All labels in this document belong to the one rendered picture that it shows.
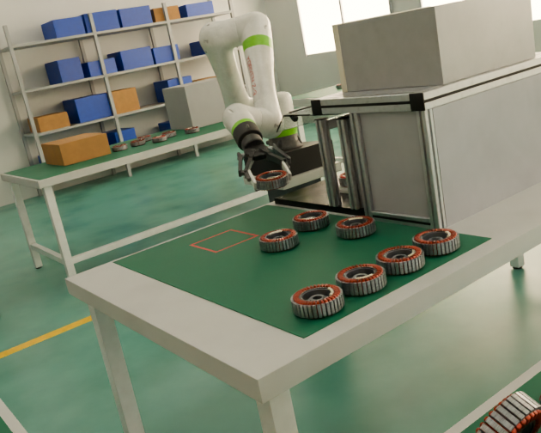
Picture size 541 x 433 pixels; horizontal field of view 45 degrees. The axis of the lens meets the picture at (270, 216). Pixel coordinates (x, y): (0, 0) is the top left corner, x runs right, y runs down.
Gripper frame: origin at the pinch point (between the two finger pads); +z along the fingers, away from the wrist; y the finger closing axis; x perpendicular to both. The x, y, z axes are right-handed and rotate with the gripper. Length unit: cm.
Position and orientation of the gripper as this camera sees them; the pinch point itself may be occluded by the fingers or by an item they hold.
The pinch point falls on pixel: (270, 178)
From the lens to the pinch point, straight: 210.4
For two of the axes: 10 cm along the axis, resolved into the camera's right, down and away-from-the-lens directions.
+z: 3.4, 6.5, -6.7
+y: -9.4, 2.6, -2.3
